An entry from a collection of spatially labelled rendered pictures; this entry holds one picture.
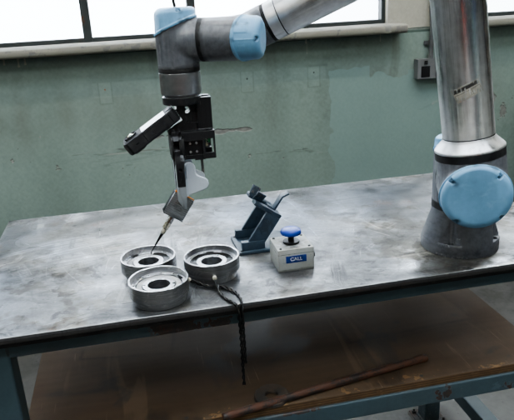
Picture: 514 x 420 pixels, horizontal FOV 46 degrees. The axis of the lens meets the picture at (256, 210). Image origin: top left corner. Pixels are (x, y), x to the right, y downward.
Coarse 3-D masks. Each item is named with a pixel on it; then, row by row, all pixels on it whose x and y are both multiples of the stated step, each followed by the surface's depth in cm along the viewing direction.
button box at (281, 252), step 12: (276, 240) 119; (300, 240) 118; (276, 252) 115; (288, 252) 114; (300, 252) 115; (312, 252) 115; (276, 264) 117; (288, 264) 115; (300, 264) 115; (312, 264) 116
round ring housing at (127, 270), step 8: (136, 248) 120; (144, 248) 120; (160, 248) 120; (168, 248) 119; (128, 256) 119; (136, 256) 120; (144, 256) 119; (152, 256) 118; (160, 256) 118; (136, 264) 115; (144, 264) 118; (152, 264) 115; (160, 264) 112; (168, 264) 113; (176, 264) 116; (128, 272) 112
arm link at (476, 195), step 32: (448, 0) 93; (480, 0) 93; (448, 32) 95; (480, 32) 94; (448, 64) 96; (480, 64) 95; (448, 96) 98; (480, 96) 97; (448, 128) 101; (480, 128) 98; (448, 160) 101; (480, 160) 98; (448, 192) 100; (480, 192) 99; (512, 192) 99; (480, 224) 102
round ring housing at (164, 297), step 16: (144, 272) 110; (160, 272) 111; (176, 272) 110; (128, 288) 105; (144, 288) 105; (160, 288) 109; (176, 288) 103; (144, 304) 102; (160, 304) 102; (176, 304) 104
